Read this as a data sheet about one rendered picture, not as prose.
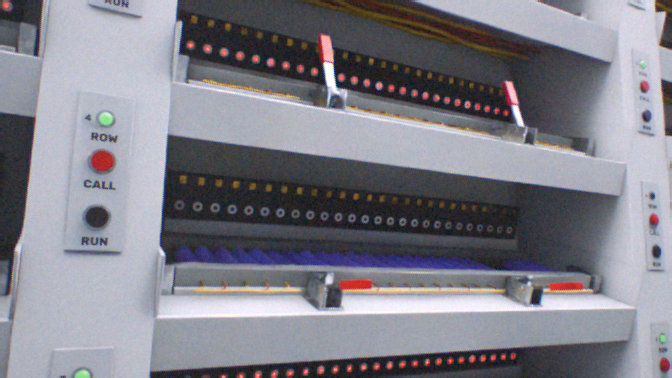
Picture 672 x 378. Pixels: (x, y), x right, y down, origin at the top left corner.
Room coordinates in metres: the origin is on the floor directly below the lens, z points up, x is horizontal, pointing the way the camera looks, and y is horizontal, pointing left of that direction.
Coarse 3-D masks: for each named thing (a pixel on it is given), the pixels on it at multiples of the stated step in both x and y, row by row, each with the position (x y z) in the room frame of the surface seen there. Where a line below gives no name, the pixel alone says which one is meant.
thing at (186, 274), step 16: (176, 272) 0.47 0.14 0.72; (192, 272) 0.48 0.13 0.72; (208, 272) 0.49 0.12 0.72; (224, 272) 0.49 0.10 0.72; (240, 272) 0.50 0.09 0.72; (256, 272) 0.51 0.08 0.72; (272, 272) 0.52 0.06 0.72; (288, 272) 0.52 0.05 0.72; (304, 272) 0.53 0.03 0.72; (336, 272) 0.55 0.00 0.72; (352, 272) 0.56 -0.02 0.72; (368, 272) 0.57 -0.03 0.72; (384, 272) 0.57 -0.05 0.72; (400, 272) 0.58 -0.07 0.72; (416, 272) 0.60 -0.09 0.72; (432, 272) 0.61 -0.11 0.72; (448, 272) 0.62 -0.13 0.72; (464, 272) 0.63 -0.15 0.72; (480, 272) 0.65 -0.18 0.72; (496, 272) 0.66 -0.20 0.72; (512, 272) 0.68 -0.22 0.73; (528, 272) 0.69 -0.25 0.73; (544, 272) 0.71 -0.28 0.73; (560, 272) 0.72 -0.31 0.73; (576, 272) 0.74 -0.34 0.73; (224, 288) 0.48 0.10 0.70; (464, 288) 0.63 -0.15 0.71; (480, 288) 0.64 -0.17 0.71; (496, 288) 0.66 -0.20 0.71
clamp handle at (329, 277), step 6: (330, 276) 0.50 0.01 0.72; (324, 282) 0.51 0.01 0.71; (330, 282) 0.51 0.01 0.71; (342, 282) 0.47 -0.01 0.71; (348, 282) 0.46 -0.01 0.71; (354, 282) 0.45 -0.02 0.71; (360, 282) 0.44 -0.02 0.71; (366, 282) 0.45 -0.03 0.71; (330, 288) 0.49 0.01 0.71; (336, 288) 0.49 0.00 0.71; (342, 288) 0.47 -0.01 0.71; (348, 288) 0.46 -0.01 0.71; (354, 288) 0.45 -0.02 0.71; (360, 288) 0.44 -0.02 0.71; (366, 288) 0.45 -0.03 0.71
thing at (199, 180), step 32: (192, 192) 0.60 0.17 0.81; (224, 192) 0.61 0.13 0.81; (256, 192) 0.63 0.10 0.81; (288, 192) 0.65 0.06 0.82; (320, 192) 0.67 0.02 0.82; (352, 192) 0.69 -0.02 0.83; (384, 192) 0.71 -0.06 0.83; (288, 224) 0.66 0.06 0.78; (320, 224) 0.68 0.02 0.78; (352, 224) 0.70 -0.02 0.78; (384, 224) 0.73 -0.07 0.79; (480, 224) 0.80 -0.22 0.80; (512, 224) 0.83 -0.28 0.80
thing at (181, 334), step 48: (336, 240) 0.69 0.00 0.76; (384, 240) 0.73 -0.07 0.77; (432, 240) 0.76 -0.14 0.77; (480, 240) 0.80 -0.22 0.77; (624, 288) 0.71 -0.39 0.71; (192, 336) 0.44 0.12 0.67; (240, 336) 0.46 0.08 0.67; (288, 336) 0.48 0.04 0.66; (336, 336) 0.50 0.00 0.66; (384, 336) 0.53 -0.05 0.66; (432, 336) 0.56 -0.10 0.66; (480, 336) 0.59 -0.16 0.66; (528, 336) 0.62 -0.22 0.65; (576, 336) 0.66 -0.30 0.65; (624, 336) 0.71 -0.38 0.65
